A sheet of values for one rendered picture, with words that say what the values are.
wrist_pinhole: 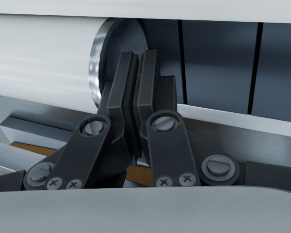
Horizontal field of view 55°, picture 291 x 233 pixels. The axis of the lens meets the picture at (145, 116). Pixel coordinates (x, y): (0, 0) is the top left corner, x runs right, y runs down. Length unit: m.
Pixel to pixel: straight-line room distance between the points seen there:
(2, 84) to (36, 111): 0.22
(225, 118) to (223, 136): 0.08
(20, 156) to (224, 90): 0.12
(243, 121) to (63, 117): 0.24
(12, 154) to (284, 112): 0.15
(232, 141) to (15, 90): 0.18
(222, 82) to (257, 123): 0.03
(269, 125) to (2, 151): 0.15
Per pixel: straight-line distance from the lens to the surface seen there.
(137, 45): 0.16
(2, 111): 0.45
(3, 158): 0.17
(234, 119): 0.18
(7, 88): 0.17
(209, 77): 0.16
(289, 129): 0.18
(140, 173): 0.30
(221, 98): 0.17
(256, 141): 0.26
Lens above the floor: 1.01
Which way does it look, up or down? 40 degrees down
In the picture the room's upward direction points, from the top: 148 degrees counter-clockwise
